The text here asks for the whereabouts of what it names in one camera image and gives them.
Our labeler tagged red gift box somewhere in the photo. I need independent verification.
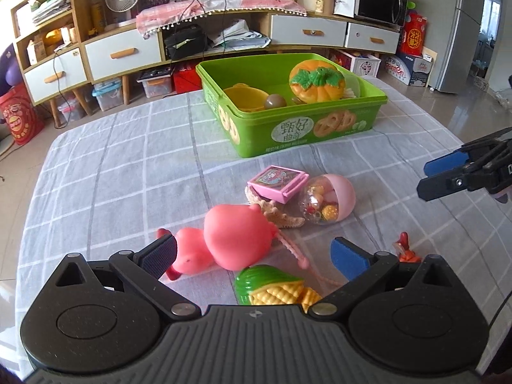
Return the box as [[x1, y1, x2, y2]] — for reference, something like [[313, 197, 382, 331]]
[[396, 12, 427, 57]]

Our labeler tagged green plastic box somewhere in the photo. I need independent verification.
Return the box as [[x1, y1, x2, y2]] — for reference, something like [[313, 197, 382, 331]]
[[195, 52, 388, 158]]

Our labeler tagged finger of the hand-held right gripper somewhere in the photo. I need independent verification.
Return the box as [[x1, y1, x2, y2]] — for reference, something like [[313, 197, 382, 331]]
[[424, 127, 512, 177], [416, 164, 492, 203]]

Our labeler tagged grey checked cloth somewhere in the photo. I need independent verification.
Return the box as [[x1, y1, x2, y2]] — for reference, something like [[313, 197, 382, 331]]
[[16, 76, 512, 329]]

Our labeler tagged pile of loose papers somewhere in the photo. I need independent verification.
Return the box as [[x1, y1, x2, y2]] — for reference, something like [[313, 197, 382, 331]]
[[208, 19, 271, 51]]

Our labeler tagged yellow toy pot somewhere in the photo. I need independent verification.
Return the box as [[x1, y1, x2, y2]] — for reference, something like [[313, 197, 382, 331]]
[[223, 83, 270, 113]]

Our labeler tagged grey refrigerator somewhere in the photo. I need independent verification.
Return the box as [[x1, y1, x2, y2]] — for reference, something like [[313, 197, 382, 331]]
[[427, 0, 489, 95]]

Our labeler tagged green yellow toy corn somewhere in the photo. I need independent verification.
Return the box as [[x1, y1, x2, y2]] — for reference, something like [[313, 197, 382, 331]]
[[234, 265, 323, 315]]

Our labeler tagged red printed bag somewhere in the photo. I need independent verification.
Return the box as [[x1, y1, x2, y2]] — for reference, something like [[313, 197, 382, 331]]
[[0, 82, 45, 147]]

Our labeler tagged beige toy starfish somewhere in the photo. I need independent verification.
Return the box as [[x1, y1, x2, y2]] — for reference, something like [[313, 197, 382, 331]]
[[245, 191, 305, 229]]

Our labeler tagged small red fox figure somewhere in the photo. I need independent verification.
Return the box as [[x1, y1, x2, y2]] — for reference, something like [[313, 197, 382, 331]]
[[394, 232, 421, 263]]

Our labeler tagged small cardboard box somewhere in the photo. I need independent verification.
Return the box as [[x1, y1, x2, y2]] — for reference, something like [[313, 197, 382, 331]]
[[26, 42, 47, 65]]

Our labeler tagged white cabinet drawer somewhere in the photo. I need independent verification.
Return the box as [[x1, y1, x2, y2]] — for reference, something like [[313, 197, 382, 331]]
[[23, 48, 87, 105], [270, 14, 347, 47], [84, 33, 163, 83], [345, 22, 401, 53]]

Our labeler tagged orange toy pumpkin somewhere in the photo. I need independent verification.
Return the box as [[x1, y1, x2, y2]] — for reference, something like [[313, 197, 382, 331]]
[[289, 59, 347, 104]]

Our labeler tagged pink tasselled cloth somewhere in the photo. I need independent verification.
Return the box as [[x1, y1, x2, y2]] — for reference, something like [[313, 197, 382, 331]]
[[136, 0, 308, 41]]

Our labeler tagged wooden cabinet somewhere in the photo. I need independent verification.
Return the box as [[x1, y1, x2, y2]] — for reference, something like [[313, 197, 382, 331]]
[[11, 0, 403, 129]]

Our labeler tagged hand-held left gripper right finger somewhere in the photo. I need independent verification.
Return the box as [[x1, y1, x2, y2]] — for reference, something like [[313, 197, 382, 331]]
[[310, 237, 467, 321]]

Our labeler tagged pink toy pig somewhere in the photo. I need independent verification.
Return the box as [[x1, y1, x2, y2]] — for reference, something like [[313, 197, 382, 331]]
[[157, 203, 279, 283]]

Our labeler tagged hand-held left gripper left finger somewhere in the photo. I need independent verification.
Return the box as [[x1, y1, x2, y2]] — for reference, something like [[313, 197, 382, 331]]
[[44, 235, 201, 323]]

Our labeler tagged black keyboard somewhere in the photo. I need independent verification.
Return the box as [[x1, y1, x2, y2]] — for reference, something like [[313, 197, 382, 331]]
[[137, 68, 175, 83]]

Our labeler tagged black microwave oven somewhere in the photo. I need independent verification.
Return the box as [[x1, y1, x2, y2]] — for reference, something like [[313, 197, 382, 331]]
[[354, 0, 409, 29]]

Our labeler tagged purple balloon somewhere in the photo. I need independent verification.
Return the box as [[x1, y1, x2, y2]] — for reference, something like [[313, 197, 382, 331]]
[[0, 43, 23, 97]]

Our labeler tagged white plastic crate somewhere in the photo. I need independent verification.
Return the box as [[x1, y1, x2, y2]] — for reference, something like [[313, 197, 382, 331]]
[[351, 56, 381, 77]]

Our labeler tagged printed cardboard box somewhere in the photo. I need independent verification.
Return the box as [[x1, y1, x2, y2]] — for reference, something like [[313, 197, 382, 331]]
[[386, 54, 435, 87]]

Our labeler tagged pink clear capsule egg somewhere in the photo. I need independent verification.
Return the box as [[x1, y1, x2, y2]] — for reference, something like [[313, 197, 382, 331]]
[[299, 173, 356, 225]]

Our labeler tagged black bag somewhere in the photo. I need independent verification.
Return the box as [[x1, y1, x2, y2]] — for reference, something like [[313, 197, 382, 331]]
[[164, 24, 207, 61]]

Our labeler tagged blue-lidded clear storage box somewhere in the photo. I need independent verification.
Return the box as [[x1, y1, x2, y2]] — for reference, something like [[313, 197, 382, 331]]
[[92, 80, 123, 113]]

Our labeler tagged stack of papers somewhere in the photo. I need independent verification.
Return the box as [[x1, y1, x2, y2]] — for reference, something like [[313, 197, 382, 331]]
[[31, 0, 73, 25]]

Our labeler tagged red carton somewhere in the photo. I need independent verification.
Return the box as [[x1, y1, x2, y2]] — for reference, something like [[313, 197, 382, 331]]
[[173, 62, 203, 95]]

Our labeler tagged black power cable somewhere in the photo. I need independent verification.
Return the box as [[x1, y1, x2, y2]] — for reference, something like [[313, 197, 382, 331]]
[[176, 0, 229, 55]]

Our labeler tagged pink toy box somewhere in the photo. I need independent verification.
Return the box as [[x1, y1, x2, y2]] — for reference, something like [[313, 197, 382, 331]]
[[247, 165, 309, 203]]

